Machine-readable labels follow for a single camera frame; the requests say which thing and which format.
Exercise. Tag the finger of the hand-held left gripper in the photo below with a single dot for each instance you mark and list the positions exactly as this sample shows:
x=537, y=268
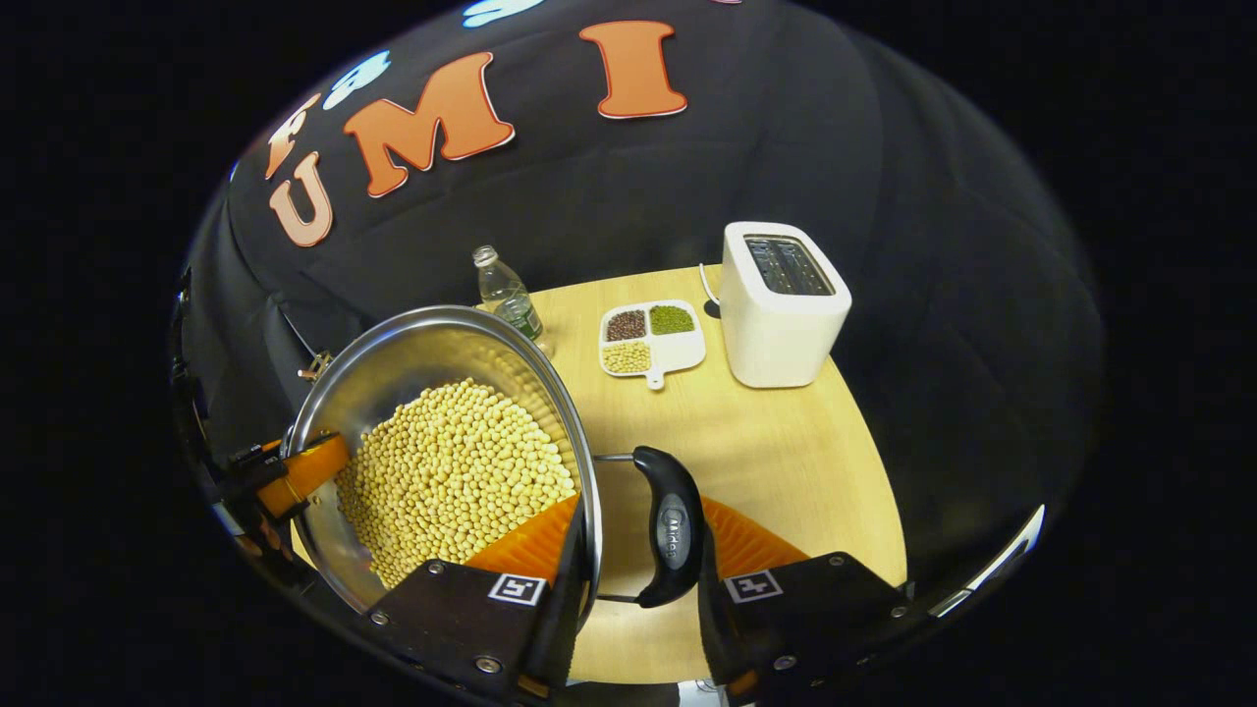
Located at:
x=309, y=471

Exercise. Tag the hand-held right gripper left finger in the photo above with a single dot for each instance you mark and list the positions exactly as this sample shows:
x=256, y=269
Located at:
x=565, y=628

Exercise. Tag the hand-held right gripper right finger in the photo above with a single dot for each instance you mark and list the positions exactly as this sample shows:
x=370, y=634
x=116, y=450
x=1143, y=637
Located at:
x=717, y=628

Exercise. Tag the pile of yellow soybeans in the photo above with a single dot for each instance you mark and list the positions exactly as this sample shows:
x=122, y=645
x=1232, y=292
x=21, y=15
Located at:
x=452, y=471

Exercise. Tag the clear plastic water bottle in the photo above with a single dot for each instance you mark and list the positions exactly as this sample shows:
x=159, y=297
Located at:
x=506, y=295

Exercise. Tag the white divided dish of beans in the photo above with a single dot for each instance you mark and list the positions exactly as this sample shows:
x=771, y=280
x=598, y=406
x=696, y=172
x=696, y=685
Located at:
x=678, y=351

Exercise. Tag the white toaster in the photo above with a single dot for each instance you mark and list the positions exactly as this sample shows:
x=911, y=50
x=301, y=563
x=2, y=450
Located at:
x=776, y=344

